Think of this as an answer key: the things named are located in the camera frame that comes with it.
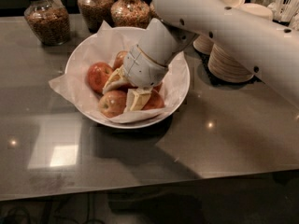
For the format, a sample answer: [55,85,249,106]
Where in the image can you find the stack paper bowls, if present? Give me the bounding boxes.
[193,0,245,55]
[207,3,273,83]

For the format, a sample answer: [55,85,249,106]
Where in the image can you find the white plastic cutlery bunch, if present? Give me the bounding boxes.
[274,0,299,22]

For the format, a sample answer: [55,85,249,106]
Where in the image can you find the yellowish apple back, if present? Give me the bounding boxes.
[113,50,127,69]

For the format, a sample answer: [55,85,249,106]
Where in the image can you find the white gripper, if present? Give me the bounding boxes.
[103,45,168,112]

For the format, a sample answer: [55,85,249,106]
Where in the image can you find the glass cereal jar far left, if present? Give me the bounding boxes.
[24,0,70,46]

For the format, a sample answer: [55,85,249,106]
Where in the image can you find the glass colourful cereal jar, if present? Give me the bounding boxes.
[110,0,150,28]

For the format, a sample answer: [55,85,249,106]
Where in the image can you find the rear stack paper bowls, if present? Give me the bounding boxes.
[193,0,245,55]

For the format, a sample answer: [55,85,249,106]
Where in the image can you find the front stack paper bowls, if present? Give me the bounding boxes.
[207,3,273,83]

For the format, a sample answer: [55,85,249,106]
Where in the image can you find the white bowl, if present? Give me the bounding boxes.
[64,26,192,130]

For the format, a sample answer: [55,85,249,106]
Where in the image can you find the yellow-red apple front left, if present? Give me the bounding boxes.
[98,90,127,118]

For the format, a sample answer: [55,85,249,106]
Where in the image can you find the red apple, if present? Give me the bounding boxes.
[143,90,164,110]
[119,83,135,91]
[153,82,163,92]
[87,62,113,93]

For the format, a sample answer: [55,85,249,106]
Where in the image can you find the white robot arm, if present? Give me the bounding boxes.
[123,0,299,106]

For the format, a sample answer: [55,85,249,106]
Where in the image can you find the white paper liner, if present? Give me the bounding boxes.
[48,20,187,125]

